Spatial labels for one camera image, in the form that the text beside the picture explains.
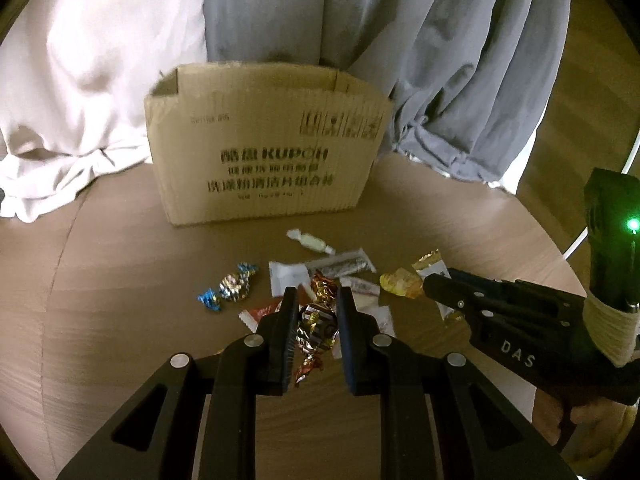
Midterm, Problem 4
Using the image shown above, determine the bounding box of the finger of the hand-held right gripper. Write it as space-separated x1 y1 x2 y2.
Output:
446 267 587 317
422 276 497 332

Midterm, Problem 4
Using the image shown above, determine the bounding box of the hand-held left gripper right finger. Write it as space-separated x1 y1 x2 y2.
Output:
335 284 577 480

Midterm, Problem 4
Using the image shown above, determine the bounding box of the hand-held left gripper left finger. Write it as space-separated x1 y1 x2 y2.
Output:
55 286 300 480

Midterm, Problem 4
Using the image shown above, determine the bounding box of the brown gold foil candy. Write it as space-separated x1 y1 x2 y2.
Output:
292 302 342 389

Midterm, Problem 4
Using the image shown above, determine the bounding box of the gold white snack packet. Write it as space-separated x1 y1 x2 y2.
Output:
411 248 467 327

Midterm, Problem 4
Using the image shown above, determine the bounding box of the white green twist candy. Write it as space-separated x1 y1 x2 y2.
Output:
286 229 336 256

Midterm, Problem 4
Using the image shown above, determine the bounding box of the printed cardboard box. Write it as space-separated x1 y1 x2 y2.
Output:
144 61 394 226

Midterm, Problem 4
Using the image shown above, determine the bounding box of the person's right hand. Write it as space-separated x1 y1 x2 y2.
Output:
531 389 637 447

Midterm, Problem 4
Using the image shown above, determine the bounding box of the small white snack packet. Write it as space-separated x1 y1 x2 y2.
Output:
367 302 396 339

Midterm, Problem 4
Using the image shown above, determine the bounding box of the yellow wrapped candy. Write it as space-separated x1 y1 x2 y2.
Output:
379 268 426 301

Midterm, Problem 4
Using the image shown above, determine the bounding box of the white red snack packet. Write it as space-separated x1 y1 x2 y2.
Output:
340 276 384 306

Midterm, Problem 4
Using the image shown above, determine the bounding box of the red gold foil candy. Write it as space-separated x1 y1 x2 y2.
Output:
307 270 341 307

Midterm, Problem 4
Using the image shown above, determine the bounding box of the white square snack packet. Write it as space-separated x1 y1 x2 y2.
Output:
268 261 311 297

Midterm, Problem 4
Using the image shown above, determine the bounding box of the silver bar snack packet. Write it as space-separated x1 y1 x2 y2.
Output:
305 249 377 279

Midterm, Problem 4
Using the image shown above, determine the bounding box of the blue silver foil candy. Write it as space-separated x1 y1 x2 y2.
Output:
197 261 262 314

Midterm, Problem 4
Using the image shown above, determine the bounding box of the grey curtain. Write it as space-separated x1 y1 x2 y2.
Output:
202 0 574 182

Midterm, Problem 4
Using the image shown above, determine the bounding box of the pale pink curtain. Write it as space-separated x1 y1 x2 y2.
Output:
0 0 209 223

